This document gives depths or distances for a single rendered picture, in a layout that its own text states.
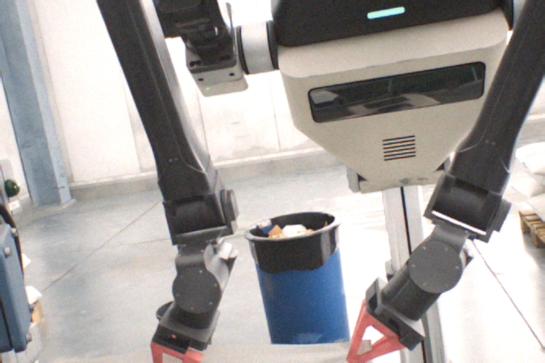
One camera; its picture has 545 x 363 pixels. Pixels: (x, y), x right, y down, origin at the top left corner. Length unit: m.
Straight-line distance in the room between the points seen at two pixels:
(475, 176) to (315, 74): 0.43
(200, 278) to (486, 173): 0.34
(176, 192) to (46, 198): 8.91
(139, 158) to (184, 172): 8.57
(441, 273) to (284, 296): 2.39
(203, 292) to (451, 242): 0.28
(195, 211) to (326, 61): 0.43
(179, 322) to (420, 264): 0.32
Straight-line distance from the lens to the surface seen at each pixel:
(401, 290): 0.80
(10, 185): 1.10
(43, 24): 9.71
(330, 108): 1.15
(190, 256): 0.75
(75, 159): 9.67
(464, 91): 1.17
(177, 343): 0.85
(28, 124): 9.60
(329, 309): 3.14
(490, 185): 0.76
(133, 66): 0.72
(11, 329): 0.57
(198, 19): 1.01
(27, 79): 9.55
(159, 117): 0.74
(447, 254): 0.72
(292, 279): 3.04
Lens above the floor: 1.40
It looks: 10 degrees down
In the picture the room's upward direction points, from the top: 9 degrees counter-clockwise
